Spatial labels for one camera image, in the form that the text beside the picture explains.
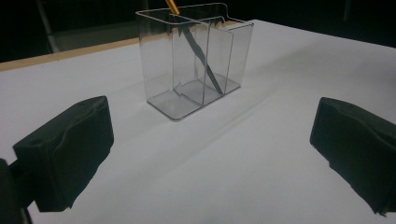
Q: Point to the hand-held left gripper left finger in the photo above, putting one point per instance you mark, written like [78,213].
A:
[65,155]

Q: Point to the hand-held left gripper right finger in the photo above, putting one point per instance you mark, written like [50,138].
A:
[358,152]

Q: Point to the clear plastic organizer box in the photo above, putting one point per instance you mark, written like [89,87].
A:
[174,62]

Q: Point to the black gold makeup brush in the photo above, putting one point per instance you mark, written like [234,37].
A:
[199,56]

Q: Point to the wooden table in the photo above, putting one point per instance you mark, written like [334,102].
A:
[62,56]

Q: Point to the white table sheet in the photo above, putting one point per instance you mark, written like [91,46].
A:
[218,171]

